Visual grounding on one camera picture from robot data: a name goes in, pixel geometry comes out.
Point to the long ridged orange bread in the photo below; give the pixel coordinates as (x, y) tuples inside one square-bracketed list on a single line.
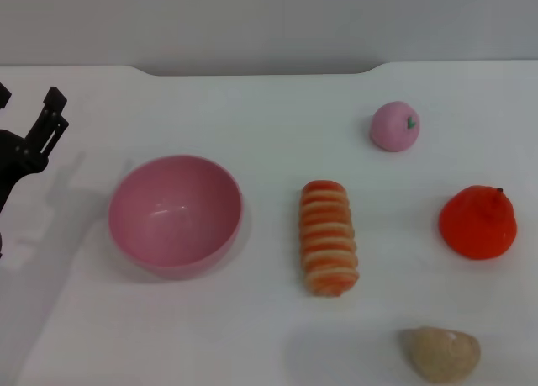
[(330, 239)]

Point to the orange tangerine toy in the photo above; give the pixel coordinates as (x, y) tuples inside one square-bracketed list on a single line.
[(477, 226)]

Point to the beige round bun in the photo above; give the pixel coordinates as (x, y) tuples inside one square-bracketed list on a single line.
[(441, 354)]

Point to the pink peach toy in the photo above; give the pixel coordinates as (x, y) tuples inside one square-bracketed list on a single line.
[(393, 127)]

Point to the pink plastic bowl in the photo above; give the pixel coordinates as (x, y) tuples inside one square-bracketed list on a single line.
[(176, 218)]

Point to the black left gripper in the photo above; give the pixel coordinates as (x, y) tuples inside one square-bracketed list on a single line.
[(14, 163)]

